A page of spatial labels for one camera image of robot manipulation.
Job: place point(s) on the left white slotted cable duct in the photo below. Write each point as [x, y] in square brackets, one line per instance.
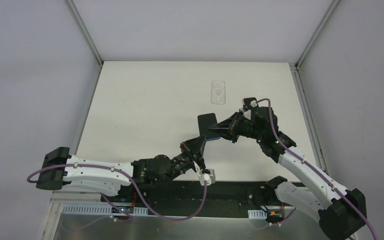
[99, 210]

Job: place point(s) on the aluminium frame rail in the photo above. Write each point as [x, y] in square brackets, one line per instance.
[51, 222]
[327, 74]

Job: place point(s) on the clear transparent phone case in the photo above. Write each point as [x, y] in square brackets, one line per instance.
[218, 92]

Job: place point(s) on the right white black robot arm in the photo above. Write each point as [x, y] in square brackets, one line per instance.
[340, 212]

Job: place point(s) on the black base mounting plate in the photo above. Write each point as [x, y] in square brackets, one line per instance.
[223, 199]

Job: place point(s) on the black phone with pink edge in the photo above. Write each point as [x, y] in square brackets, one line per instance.
[248, 99]

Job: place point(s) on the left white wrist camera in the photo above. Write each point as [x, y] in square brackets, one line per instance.
[206, 176]

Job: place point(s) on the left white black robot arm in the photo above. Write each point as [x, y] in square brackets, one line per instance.
[60, 168]

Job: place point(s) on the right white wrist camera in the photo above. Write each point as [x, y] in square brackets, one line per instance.
[249, 106]

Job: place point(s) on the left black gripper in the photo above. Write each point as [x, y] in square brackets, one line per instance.
[190, 154]

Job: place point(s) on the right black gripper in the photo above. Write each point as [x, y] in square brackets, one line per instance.
[236, 126]

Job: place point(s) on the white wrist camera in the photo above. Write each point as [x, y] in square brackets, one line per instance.
[206, 176]
[249, 106]

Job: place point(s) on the white slotted cable duct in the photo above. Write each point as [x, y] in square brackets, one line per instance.
[99, 210]
[257, 214]

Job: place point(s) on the right aluminium frame rail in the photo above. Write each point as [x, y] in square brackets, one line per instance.
[327, 74]

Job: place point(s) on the left aluminium frame rail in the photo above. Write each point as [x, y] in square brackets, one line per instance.
[51, 222]

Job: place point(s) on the shiny metal front panel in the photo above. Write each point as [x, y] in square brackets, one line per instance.
[92, 227]

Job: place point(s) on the right white slotted cable duct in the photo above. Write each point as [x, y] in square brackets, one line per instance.
[257, 214]

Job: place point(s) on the left green circuit board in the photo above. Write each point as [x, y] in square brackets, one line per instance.
[122, 210]

